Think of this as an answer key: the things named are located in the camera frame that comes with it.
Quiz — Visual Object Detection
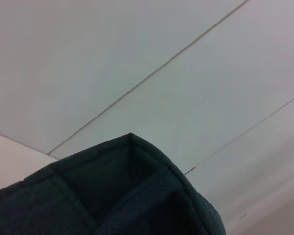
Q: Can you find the dark teal insulated lunch bag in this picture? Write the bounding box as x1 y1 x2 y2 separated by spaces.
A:
0 132 227 235

